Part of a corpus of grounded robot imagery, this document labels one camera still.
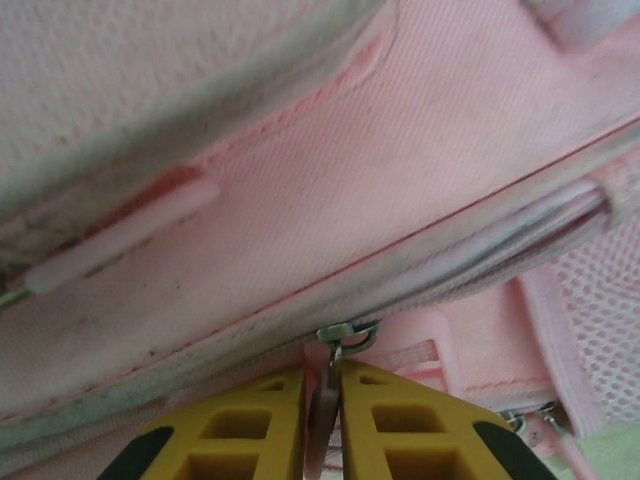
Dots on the pink backpack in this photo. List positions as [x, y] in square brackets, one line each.
[350, 200]

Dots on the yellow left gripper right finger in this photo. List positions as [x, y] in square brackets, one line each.
[355, 425]

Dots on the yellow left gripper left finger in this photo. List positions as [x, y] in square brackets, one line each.
[290, 425]

